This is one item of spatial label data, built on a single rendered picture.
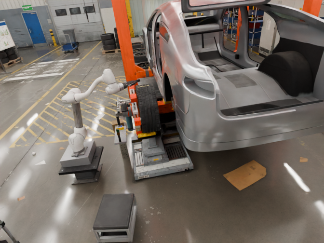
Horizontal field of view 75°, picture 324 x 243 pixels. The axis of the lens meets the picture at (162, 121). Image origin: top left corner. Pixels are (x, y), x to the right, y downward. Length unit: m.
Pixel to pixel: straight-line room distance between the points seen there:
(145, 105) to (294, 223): 2.04
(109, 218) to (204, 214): 1.04
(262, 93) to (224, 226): 1.68
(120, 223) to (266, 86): 2.43
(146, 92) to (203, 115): 1.01
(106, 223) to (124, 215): 0.18
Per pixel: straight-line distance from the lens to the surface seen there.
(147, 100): 2.57
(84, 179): 3.28
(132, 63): 3.06
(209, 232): 2.51
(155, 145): 3.16
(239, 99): 2.85
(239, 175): 3.06
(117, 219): 2.27
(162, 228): 2.53
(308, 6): 4.02
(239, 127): 1.96
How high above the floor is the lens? 2.14
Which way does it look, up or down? 30 degrees down
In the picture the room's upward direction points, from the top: 6 degrees counter-clockwise
